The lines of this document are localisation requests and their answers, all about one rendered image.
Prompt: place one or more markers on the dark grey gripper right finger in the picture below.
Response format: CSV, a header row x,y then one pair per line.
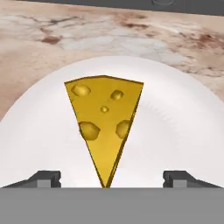
x,y
178,178

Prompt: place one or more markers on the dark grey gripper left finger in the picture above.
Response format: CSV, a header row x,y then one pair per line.
x,y
46,178

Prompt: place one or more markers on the white round plate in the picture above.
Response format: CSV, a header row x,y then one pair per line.
x,y
169,128

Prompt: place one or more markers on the yellow cheese wedge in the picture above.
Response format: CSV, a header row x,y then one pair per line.
x,y
103,128

